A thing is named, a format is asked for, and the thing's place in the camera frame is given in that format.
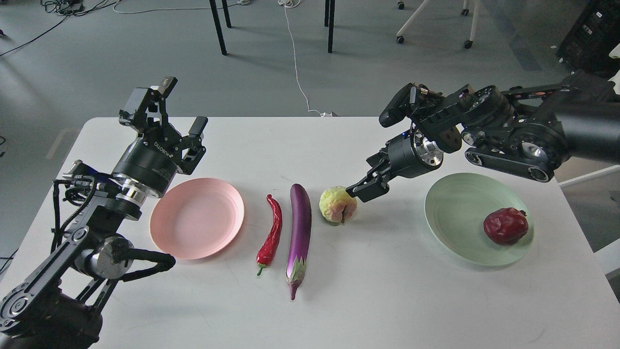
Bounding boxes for black floor cables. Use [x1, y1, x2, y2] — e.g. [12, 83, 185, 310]
[0, 0, 243, 59]

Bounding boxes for purple eggplant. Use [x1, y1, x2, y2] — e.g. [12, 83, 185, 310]
[286, 184, 312, 301]

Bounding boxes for black table leg right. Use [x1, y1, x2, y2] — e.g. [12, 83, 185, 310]
[324, 0, 335, 53]

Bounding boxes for pink plate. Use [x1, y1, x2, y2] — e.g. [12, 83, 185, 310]
[149, 177, 245, 260]

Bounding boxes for white chair base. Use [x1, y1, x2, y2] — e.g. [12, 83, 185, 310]
[395, 0, 482, 49]

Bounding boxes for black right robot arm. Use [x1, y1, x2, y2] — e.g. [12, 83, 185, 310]
[346, 70, 620, 202]

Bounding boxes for black equipment cabinet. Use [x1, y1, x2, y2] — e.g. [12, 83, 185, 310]
[557, 0, 620, 79]

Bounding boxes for yellow green apple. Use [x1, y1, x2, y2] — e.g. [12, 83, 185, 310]
[319, 186, 358, 224]

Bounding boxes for black table leg left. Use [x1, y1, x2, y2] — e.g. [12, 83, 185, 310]
[208, 0, 232, 56]

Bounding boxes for red chili pepper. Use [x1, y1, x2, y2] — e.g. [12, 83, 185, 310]
[256, 194, 282, 276]

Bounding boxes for red pomegranate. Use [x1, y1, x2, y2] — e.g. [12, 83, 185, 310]
[483, 207, 529, 245]

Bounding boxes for white floor cable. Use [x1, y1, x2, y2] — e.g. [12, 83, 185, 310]
[278, 0, 338, 117]

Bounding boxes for green plate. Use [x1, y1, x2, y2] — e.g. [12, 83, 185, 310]
[424, 173, 534, 267]

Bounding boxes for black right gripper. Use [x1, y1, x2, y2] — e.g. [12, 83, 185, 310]
[345, 131, 444, 202]

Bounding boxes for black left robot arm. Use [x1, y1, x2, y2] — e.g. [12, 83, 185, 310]
[1, 77, 208, 349]

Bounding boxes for white office chair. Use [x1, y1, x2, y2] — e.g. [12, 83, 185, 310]
[557, 43, 620, 277]

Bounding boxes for black table leg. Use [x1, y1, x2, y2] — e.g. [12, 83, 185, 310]
[324, 0, 335, 53]
[208, 0, 232, 56]

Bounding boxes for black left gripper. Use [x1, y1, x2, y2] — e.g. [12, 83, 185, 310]
[111, 77, 208, 197]

